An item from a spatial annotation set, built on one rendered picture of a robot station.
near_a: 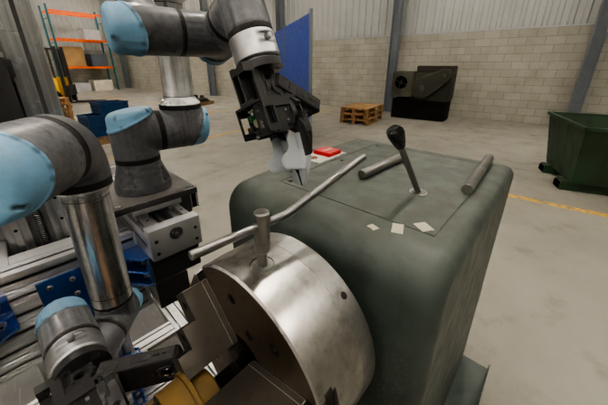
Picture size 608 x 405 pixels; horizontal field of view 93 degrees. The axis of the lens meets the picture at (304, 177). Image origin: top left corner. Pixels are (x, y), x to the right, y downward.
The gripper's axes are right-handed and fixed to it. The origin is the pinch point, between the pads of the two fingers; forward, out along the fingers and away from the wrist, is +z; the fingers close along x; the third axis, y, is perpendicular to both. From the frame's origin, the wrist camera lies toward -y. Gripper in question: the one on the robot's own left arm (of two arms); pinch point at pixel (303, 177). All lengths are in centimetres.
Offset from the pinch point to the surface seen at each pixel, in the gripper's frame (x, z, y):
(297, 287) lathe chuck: 5.5, 12.8, 12.7
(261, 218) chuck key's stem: 4.8, 2.3, 14.2
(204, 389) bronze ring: -3.8, 21.4, 25.2
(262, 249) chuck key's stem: 2.8, 6.6, 14.3
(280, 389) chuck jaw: 4.2, 23.4, 19.0
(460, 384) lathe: -5, 83, -45
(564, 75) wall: 10, 11, -984
